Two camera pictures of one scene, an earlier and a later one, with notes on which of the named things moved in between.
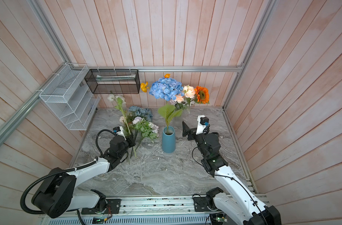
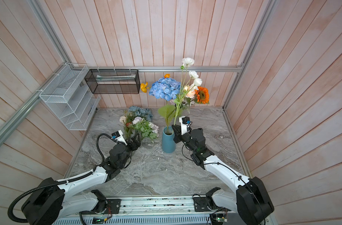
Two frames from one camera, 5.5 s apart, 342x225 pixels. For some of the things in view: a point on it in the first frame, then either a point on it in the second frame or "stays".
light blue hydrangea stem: x=167 y=88 stays
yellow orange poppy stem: x=144 y=86 stays
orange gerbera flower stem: x=202 y=95 stays
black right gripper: x=188 y=131 → x=178 y=135
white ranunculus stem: x=121 y=99 → x=193 y=81
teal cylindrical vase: x=168 y=139 stays
